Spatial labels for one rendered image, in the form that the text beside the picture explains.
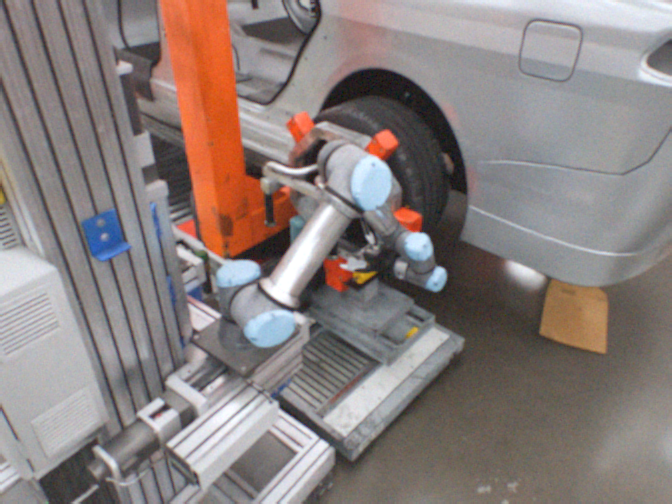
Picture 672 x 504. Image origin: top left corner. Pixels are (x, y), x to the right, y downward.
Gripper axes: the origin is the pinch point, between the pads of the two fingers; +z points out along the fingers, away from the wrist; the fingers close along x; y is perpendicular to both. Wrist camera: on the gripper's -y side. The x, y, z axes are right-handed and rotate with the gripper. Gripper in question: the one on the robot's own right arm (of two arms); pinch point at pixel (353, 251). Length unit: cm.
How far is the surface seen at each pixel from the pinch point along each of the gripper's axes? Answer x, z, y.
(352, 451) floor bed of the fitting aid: 43, -9, -67
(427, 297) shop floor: -56, 24, -106
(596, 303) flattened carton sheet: -105, -46, -130
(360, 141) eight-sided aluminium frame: -31.9, 13.8, 20.3
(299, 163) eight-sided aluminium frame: -30, 51, 2
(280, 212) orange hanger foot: -20, 67, -23
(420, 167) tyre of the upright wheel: -41.4, -2.5, 5.0
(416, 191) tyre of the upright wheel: -33.8, -4.6, 0.3
